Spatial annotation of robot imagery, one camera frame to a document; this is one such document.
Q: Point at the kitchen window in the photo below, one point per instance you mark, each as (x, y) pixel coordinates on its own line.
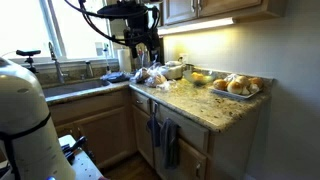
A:
(20, 26)

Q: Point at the pale bread roll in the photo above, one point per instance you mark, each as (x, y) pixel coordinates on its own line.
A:
(253, 88)

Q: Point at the steel kitchen sink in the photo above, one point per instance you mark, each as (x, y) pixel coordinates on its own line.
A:
(71, 87)

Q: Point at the white rectangular tray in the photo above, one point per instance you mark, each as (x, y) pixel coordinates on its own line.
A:
(233, 94)

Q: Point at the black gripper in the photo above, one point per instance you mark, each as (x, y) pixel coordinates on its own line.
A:
(141, 38)

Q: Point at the empty clear plastic bag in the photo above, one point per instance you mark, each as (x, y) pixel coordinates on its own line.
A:
(166, 85)

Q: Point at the wooden sink base cabinet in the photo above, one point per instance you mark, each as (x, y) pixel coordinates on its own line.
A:
(103, 133)

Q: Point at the clear bag of bread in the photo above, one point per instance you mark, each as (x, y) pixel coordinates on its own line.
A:
(140, 75)
(156, 80)

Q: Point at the dark crumpled dish cloth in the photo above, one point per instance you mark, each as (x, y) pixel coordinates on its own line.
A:
(115, 77)

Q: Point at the yellow fruit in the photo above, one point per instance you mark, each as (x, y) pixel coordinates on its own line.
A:
(197, 77)

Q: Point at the small wooden drawer front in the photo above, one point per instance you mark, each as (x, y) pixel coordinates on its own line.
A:
(140, 101)

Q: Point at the white lidded container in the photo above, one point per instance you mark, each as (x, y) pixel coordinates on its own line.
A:
(172, 70)

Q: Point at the black tools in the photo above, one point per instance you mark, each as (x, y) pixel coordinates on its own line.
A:
(74, 148)

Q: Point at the wide wooden cabinet door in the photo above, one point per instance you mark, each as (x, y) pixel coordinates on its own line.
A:
(188, 163)

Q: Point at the blue terry cloth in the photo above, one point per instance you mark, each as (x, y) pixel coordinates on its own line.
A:
(154, 128)

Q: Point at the chrome kitchen faucet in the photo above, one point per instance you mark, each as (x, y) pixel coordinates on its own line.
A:
(57, 65)

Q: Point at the wide wooden drawer front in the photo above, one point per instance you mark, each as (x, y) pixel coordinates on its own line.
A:
(191, 130)

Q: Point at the grey blue woven towel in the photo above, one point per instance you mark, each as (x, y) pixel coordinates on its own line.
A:
(170, 143)

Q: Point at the white perforated robot table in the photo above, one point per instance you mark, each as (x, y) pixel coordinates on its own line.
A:
(85, 166)

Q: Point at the white paper towel roll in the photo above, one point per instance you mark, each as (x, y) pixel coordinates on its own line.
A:
(124, 60)

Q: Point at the white wall outlet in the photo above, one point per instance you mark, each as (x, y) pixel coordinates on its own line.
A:
(184, 57)

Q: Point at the wooden wall cabinet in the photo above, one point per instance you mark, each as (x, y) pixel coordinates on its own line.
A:
(213, 8)

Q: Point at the utensil holder with utensils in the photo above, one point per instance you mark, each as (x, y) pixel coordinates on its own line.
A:
(141, 58)

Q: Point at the golden bread roll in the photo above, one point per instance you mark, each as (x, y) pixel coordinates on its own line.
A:
(220, 84)
(234, 87)
(257, 82)
(242, 80)

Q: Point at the chrome sink side sprayer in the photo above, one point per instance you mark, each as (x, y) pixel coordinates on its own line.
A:
(89, 69)

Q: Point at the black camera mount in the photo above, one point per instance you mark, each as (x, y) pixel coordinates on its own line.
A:
(29, 56)

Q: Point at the narrow wooden cabinet door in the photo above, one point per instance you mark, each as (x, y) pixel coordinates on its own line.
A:
(141, 136)

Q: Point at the clear glass bowl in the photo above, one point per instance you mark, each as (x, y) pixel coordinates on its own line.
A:
(200, 79)

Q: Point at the under cabinet light strip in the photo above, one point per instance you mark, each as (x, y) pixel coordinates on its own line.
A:
(196, 26)

